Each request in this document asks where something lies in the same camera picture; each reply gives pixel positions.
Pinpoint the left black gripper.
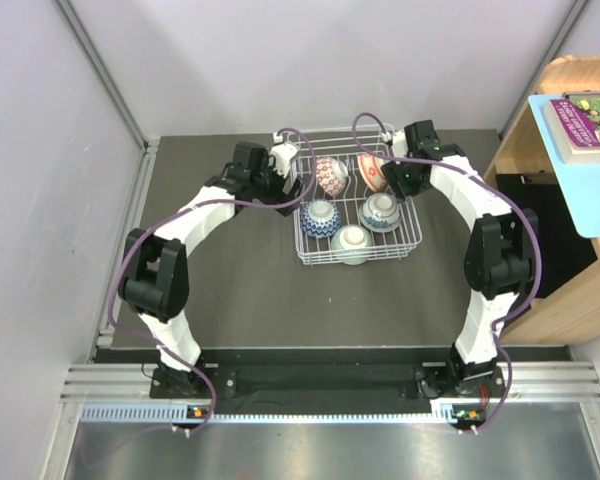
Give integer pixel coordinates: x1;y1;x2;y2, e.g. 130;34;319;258
250;153;303;216

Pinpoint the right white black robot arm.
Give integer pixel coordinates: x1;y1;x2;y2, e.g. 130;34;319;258
382;120;538;396

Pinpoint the blue triangle pattern bowl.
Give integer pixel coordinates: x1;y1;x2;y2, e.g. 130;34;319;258
300;199;342;239

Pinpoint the grey slotted cable duct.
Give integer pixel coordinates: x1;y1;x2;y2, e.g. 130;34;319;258
80;403;481;425

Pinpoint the white wire dish rack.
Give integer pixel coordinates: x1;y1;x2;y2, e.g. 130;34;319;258
287;125;422;265

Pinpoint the wooden side cabinet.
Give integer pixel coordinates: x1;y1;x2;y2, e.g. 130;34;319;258
484;55;600;345

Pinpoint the red geometric pattern bowl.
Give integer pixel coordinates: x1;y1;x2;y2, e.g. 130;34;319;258
316;157;349;197

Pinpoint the red floral bowl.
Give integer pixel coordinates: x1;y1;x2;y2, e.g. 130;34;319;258
357;153;388;192

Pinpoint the blue white floral bowl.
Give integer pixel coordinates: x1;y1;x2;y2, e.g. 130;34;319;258
358;193;400;233

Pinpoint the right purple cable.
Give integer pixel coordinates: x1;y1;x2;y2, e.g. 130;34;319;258
353;112;544;434

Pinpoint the pale green bowl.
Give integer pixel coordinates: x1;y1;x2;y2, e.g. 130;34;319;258
331;225;372;266

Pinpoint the black mounting base rail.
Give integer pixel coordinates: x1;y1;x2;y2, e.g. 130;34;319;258
149;347;505;414

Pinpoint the light blue shelf board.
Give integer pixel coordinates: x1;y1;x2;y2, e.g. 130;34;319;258
528;94;600;239

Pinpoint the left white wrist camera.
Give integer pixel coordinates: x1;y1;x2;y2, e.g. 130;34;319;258
269;129;300;178

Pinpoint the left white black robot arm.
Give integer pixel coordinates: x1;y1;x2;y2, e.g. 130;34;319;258
118;141;303;398

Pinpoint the purple green book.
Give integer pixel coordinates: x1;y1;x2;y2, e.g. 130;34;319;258
543;94;600;164

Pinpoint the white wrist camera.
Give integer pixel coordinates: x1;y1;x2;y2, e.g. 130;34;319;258
381;127;408;160
269;129;300;178

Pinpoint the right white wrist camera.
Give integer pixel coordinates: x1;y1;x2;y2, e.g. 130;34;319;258
381;127;408;160

